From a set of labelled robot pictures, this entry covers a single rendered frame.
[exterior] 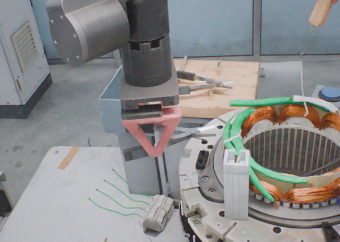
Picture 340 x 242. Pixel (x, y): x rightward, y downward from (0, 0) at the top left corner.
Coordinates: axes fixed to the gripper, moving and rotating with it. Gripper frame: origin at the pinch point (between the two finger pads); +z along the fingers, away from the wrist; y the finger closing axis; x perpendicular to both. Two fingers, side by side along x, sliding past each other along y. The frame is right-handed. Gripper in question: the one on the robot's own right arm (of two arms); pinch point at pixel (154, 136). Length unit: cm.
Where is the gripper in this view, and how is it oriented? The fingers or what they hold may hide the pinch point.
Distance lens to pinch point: 55.6
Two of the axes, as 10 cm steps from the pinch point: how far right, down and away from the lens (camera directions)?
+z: 0.6, 8.2, 5.7
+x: 10.0, -0.9, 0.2
